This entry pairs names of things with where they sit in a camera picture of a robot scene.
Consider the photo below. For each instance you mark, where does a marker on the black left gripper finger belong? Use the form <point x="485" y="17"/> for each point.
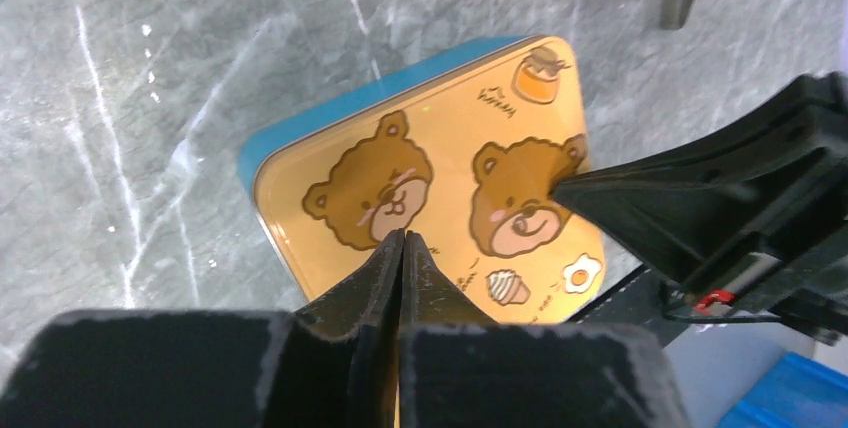
<point x="330" y="364"/>
<point x="561" y="375"/>
<point x="774" y="179"/>

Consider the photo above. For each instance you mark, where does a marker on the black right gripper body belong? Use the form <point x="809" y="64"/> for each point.
<point x="804" y="289"/>

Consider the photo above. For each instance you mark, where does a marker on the silver tin lid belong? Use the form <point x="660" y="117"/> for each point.
<point x="465" y="166"/>

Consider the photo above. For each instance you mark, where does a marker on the blue plastic bin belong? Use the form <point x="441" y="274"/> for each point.
<point x="796" y="392"/>

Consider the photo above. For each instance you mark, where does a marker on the blue cookie tin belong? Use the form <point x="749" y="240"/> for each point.
<point x="265" y="142"/>

